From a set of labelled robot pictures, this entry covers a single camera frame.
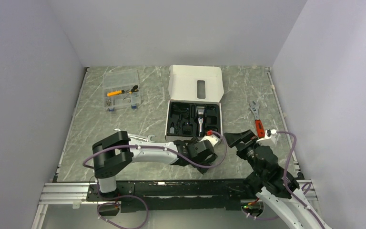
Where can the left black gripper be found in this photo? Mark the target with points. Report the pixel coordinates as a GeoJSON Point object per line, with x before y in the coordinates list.
{"type": "Point", "coordinates": [207, 162]}

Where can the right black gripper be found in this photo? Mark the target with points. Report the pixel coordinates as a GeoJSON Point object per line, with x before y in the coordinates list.
{"type": "Point", "coordinates": [234, 139]}

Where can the black silver hair clipper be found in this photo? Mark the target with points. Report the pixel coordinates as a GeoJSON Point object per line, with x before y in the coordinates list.
{"type": "Point", "coordinates": [200, 118]}

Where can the white hair clipper box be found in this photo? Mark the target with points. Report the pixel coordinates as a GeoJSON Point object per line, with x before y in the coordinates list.
{"type": "Point", "coordinates": [189, 87]}

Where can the black comb guard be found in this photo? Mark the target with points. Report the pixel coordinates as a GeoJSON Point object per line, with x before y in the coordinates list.
{"type": "Point", "coordinates": [187, 129]}

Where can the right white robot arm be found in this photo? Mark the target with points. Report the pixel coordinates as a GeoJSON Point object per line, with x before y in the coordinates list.
{"type": "Point", "coordinates": [273, 184]}

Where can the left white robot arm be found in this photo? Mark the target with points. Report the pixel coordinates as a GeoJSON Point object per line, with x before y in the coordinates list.
{"type": "Point", "coordinates": [112, 154]}

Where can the small white oil bottle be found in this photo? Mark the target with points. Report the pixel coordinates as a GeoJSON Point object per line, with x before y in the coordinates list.
{"type": "Point", "coordinates": [172, 129]}

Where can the silver combination wrench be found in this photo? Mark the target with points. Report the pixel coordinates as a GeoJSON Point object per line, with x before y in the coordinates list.
{"type": "Point", "coordinates": [145, 138]}

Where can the black yellow small tool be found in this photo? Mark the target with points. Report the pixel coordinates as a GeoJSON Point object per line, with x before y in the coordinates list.
{"type": "Point", "coordinates": [134, 89]}

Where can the clear plastic organizer box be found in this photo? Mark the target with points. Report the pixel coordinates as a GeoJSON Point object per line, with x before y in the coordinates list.
{"type": "Point", "coordinates": [120, 80]}

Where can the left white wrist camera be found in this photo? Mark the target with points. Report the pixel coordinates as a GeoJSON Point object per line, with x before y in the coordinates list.
{"type": "Point", "coordinates": [212, 137]}

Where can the red handled adjustable wrench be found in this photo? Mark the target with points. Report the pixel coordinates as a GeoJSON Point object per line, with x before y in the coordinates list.
{"type": "Point", "coordinates": [254, 108]}

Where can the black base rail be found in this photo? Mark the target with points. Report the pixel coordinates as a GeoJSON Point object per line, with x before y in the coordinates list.
{"type": "Point", "coordinates": [228, 194]}

